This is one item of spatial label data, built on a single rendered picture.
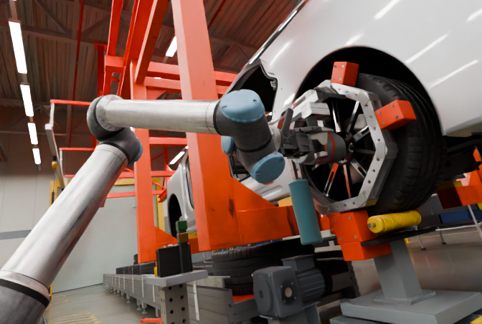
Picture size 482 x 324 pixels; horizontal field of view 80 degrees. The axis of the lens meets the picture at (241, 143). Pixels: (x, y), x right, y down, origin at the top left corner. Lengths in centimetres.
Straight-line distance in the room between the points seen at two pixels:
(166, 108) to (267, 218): 93
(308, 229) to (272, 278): 25
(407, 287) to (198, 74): 138
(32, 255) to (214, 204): 78
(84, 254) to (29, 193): 327
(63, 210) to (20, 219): 1320
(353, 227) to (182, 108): 79
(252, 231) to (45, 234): 91
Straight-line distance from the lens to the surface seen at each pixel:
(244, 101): 62
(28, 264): 85
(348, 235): 122
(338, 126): 136
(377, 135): 111
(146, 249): 325
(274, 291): 128
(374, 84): 124
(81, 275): 1381
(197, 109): 69
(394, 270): 134
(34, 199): 1421
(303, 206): 122
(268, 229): 151
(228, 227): 140
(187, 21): 190
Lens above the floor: 52
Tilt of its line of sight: 19 degrees up
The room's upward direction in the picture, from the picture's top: 10 degrees counter-clockwise
